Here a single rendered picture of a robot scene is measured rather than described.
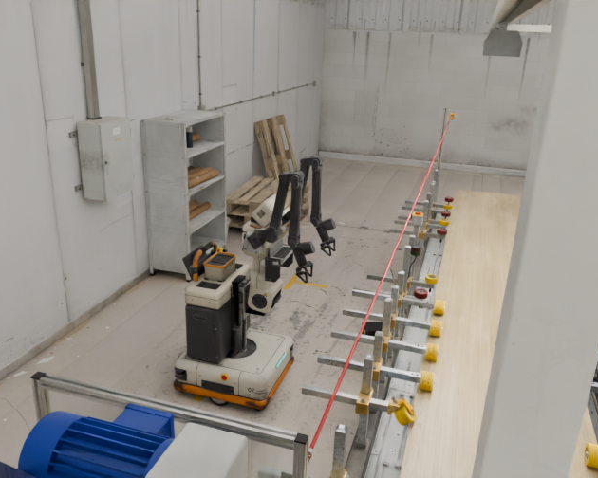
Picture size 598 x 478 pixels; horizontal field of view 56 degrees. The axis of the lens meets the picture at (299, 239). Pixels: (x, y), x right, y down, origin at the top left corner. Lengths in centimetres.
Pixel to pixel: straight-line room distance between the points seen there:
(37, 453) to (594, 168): 72
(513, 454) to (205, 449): 45
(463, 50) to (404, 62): 104
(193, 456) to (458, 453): 167
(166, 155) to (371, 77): 642
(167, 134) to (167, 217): 80
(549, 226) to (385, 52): 1074
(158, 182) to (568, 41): 525
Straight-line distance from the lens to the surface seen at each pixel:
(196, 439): 77
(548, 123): 31
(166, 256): 568
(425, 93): 1098
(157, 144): 539
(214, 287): 362
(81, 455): 82
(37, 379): 115
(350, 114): 1123
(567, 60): 31
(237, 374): 374
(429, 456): 227
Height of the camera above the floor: 235
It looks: 20 degrees down
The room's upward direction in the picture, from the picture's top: 2 degrees clockwise
